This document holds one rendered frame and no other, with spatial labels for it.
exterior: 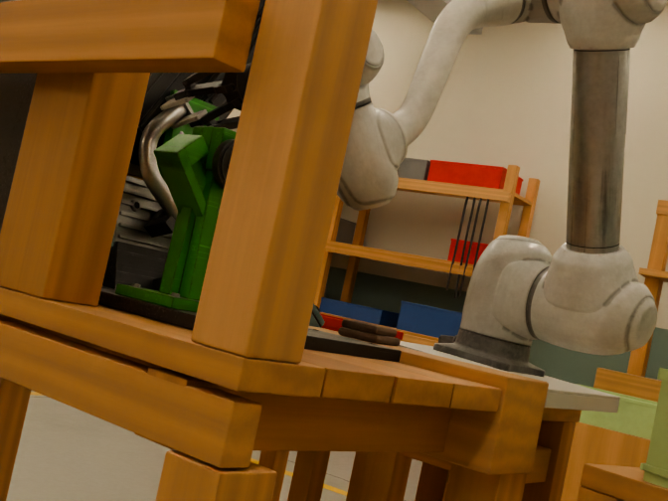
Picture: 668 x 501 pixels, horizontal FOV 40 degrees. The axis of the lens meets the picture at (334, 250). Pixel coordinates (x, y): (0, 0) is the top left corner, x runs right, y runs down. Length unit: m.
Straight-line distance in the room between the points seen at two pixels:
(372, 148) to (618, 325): 0.62
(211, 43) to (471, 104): 6.79
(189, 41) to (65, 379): 0.44
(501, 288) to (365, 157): 0.59
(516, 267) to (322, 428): 0.79
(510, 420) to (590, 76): 0.66
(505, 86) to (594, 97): 5.97
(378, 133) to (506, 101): 6.25
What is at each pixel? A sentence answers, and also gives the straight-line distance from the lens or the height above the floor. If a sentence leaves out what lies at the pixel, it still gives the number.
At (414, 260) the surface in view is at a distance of 6.94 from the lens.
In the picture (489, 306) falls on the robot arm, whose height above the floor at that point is 1.01.
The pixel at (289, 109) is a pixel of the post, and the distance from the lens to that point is 0.98.
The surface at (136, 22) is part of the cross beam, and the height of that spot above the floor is 1.23.
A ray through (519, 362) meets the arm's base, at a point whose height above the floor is 0.91.
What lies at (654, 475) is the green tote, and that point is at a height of 0.80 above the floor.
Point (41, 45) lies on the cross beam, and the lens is 1.30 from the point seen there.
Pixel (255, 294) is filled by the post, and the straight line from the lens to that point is 0.95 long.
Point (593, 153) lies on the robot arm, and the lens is 1.74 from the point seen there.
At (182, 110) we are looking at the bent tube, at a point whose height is 1.23.
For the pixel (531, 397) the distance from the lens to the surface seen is 1.47.
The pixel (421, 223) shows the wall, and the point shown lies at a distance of 7.70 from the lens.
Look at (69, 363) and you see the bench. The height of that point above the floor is 0.81.
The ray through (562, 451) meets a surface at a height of 0.75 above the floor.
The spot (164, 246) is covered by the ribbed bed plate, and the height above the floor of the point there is 0.99.
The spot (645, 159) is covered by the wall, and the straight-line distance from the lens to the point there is 7.15.
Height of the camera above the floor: 0.96
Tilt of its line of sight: 3 degrees up
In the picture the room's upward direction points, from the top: 12 degrees clockwise
